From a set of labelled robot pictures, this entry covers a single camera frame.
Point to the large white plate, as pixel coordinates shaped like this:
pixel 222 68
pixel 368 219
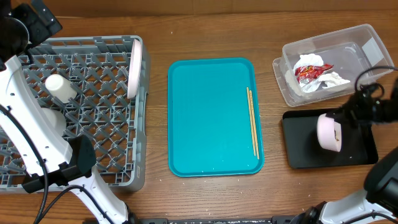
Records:
pixel 134 69

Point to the small pink plate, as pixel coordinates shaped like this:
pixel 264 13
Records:
pixel 329 133

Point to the white napkin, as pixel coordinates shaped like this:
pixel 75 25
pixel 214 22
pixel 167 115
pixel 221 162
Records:
pixel 308 59
pixel 327 80

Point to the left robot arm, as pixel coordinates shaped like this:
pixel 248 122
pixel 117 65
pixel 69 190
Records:
pixel 54 165

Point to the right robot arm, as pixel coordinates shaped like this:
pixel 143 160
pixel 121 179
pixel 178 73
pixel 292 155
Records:
pixel 378 198

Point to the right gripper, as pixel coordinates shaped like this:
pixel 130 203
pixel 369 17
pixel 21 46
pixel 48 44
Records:
pixel 351 109

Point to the clear plastic waste bin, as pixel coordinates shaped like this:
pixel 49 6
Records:
pixel 351 51

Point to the teal serving tray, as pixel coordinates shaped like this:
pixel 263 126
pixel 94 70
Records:
pixel 208 126

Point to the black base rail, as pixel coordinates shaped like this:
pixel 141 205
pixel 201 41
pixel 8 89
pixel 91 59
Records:
pixel 283 219

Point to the black rectangular tray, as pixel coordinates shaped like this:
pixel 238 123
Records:
pixel 304 152

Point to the grey dishwasher rack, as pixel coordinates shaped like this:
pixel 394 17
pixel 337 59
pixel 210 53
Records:
pixel 98 69

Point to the red snack wrapper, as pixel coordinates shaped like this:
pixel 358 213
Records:
pixel 309 73

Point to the white cup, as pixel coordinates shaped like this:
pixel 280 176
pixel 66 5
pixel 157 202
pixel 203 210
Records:
pixel 59 87

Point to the grey-white bowl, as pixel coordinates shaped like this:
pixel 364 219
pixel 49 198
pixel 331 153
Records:
pixel 57 120

